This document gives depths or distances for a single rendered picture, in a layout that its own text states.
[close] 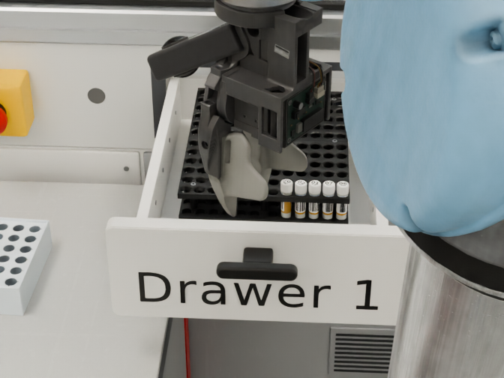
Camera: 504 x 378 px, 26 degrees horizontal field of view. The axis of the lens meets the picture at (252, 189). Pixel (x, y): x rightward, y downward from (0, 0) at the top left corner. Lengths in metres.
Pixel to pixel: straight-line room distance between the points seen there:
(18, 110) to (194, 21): 0.24
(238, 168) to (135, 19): 0.40
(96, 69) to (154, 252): 0.36
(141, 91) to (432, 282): 0.92
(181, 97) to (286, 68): 0.49
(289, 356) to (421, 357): 1.10
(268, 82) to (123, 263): 0.27
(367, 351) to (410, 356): 1.07
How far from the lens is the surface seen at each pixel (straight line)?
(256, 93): 0.88
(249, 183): 0.94
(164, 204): 1.22
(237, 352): 1.58
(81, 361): 1.14
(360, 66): 0.40
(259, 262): 1.01
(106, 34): 1.31
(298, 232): 1.02
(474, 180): 0.34
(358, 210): 1.21
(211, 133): 0.91
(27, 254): 1.23
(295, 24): 0.85
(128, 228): 1.03
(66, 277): 1.25
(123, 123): 1.37
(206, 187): 1.13
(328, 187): 1.11
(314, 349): 1.57
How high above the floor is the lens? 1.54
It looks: 34 degrees down
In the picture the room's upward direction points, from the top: straight up
